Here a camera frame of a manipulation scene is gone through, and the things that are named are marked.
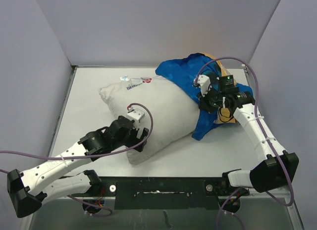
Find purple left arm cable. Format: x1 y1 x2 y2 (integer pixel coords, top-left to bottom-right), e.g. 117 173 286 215
0 103 155 218

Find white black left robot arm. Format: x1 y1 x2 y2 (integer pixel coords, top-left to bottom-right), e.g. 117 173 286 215
6 115 154 218

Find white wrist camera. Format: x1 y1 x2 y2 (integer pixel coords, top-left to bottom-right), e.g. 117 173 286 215
126 109 145 124
194 75 212 97

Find aluminium frame rail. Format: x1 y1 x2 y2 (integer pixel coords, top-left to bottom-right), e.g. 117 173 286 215
19 179 304 230

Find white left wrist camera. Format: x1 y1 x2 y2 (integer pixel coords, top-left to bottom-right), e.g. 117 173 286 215
126 109 145 124

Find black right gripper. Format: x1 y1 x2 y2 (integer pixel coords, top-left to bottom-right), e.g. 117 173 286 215
197 85 225 114

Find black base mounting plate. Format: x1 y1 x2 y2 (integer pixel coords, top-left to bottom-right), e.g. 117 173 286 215
71 174 250 215

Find white pillow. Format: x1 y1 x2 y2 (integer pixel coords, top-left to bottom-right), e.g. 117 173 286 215
99 76 200 165

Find blue yellow Mickey pillowcase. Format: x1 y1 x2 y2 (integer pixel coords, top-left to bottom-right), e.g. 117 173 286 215
155 51 255 141

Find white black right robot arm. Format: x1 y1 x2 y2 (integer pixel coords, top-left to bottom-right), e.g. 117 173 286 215
195 74 299 195

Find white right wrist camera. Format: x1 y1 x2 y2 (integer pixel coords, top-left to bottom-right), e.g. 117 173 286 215
194 75 212 97

